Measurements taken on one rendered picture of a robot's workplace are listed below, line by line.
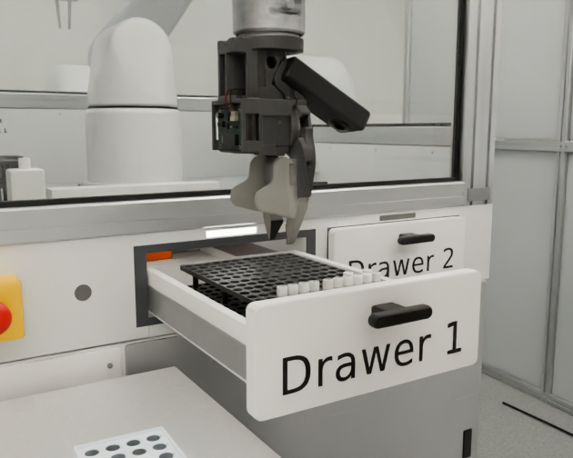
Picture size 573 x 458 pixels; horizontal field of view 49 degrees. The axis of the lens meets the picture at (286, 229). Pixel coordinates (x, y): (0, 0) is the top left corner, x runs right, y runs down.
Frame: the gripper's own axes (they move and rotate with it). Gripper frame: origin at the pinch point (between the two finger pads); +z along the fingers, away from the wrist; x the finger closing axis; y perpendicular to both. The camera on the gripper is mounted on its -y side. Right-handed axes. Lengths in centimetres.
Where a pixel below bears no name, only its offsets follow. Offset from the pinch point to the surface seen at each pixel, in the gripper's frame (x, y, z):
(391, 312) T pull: 14.1, -3.2, 6.4
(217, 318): -1.0, 8.0, 9.2
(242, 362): 5.1, 8.2, 12.1
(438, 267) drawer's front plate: -21, -44, 13
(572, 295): -85, -179, 52
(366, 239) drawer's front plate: -21.2, -27.9, 6.8
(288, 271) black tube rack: -10.5, -6.7, 7.6
